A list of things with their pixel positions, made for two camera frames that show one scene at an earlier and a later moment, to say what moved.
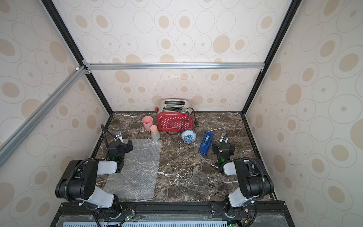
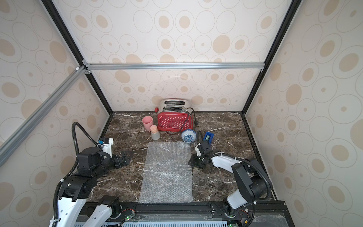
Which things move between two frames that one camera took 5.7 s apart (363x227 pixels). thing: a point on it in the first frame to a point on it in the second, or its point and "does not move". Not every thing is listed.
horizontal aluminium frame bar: [87, 66] does not move
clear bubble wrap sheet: [137, 181] to [167, 176]
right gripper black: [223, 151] to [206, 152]
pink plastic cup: [147, 121] does not move
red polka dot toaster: [174, 116] does not move
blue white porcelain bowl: [188, 135] does not move
